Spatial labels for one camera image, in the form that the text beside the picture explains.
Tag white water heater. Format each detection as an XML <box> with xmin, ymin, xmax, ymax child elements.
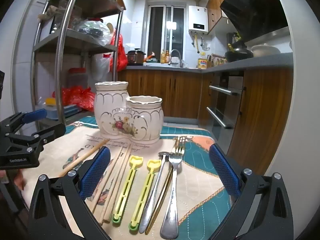
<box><xmin>188</xmin><ymin>5</ymin><xmax>209</xmax><ymax>35</ymax></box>

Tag printed quilted mat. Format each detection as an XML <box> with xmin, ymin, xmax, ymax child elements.
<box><xmin>22</xmin><ymin>116</ymin><xmax>233</xmax><ymax>240</ymax></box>

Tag wooden base cabinet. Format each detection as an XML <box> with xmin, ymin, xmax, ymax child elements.
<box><xmin>117</xmin><ymin>67</ymin><xmax>293</xmax><ymax>176</ymax></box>

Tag orange drink bottles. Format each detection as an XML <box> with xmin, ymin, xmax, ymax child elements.
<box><xmin>160</xmin><ymin>50</ymin><xmax>171</xmax><ymax>64</ymax></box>

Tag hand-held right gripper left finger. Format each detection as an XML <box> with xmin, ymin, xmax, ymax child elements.
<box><xmin>27</xmin><ymin>146</ymin><xmax>112</xmax><ymax>240</ymax></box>

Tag white pot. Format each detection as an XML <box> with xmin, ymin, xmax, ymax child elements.
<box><xmin>251</xmin><ymin>44</ymin><xmax>282</xmax><ymax>58</ymax></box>

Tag yellow lid plastic box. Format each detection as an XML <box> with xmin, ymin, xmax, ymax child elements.
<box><xmin>44</xmin><ymin>97</ymin><xmax>58</xmax><ymax>120</ymax></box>

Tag metal faucet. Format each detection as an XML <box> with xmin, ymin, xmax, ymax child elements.
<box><xmin>168</xmin><ymin>49</ymin><xmax>185</xmax><ymax>68</ymax></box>

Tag black range hood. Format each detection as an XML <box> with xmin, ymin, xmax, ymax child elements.
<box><xmin>220</xmin><ymin>0</ymin><xmax>290</xmax><ymax>43</ymax></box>

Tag built-in steel oven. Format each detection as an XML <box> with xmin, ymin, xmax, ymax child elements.
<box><xmin>206</xmin><ymin>72</ymin><xmax>244</xmax><ymax>146</ymax></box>

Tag wooden wall cabinet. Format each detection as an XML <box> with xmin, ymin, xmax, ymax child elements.
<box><xmin>206</xmin><ymin>0</ymin><xmax>237</xmax><ymax>33</ymax></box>

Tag person's left hand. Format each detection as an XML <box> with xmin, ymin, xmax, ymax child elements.
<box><xmin>0</xmin><ymin>169</ymin><xmax>28</xmax><ymax>191</ymax></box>

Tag silver fork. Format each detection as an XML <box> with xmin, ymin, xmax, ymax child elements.
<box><xmin>160</xmin><ymin>147</ymin><xmax>185</xmax><ymax>240</ymax></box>

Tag metal shelf rack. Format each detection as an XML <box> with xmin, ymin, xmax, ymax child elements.
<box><xmin>29</xmin><ymin>0</ymin><xmax>126</xmax><ymax>128</ymax></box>

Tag floral ceramic double utensil holder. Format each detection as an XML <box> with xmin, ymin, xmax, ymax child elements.
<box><xmin>94</xmin><ymin>81</ymin><xmax>164</xmax><ymax>145</ymax></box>

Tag crumpled red plastic bag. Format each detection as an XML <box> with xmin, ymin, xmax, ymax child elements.
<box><xmin>53</xmin><ymin>86</ymin><xmax>96</xmax><ymax>112</ymax></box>

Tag silver serrated spoon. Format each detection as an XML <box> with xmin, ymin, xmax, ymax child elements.
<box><xmin>138</xmin><ymin>151</ymin><xmax>169</xmax><ymax>233</ymax></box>

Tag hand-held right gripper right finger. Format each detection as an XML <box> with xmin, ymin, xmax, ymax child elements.
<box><xmin>209</xmin><ymin>144</ymin><xmax>294</xmax><ymax>240</ymax></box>

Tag white plastic bag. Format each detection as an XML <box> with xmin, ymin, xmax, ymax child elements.
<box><xmin>92</xmin><ymin>53</ymin><xmax>113</xmax><ymax>81</ymax></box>

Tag window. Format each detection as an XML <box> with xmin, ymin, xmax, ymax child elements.
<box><xmin>147</xmin><ymin>3</ymin><xmax>187</xmax><ymax>60</ymax></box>

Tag hanging red plastic bag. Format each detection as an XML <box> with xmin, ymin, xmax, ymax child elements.
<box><xmin>109</xmin><ymin>31</ymin><xmax>128</xmax><ymax>72</ymax></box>

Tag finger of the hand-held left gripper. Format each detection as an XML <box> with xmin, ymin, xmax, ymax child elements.
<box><xmin>5</xmin><ymin>122</ymin><xmax>67</xmax><ymax>153</ymax></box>
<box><xmin>0</xmin><ymin>108</ymin><xmax>48</xmax><ymax>136</ymax></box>

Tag dark pressure cooker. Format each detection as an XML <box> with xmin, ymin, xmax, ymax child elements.
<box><xmin>127</xmin><ymin>48</ymin><xmax>146</xmax><ymax>66</ymax></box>

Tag gold fork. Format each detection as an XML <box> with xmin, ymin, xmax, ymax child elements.
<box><xmin>144</xmin><ymin>136</ymin><xmax>186</xmax><ymax>235</ymax></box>

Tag yellow green sealing clip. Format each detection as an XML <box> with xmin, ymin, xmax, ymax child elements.
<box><xmin>128</xmin><ymin>159</ymin><xmax>161</xmax><ymax>233</ymax></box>
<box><xmin>112</xmin><ymin>155</ymin><xmax>144</xmax><ymax>223</ymax></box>

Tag clear plastic bag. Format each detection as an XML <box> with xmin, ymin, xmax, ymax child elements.
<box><xmin>76</xmin><ymin>19</ymin><xmax>113</xmax><ymax>47</ymax></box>

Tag red lid plastic container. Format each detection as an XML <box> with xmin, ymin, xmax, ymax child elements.
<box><xmin>67</xmin><ymin>67</ymin><xmax>88</xmax><ymax>91</ymax></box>

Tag black wok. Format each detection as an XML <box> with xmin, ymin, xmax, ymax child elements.
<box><xmin>224</xmin><ymin>44</ymin><xmax>254</xmax><ymax>63</ymax></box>

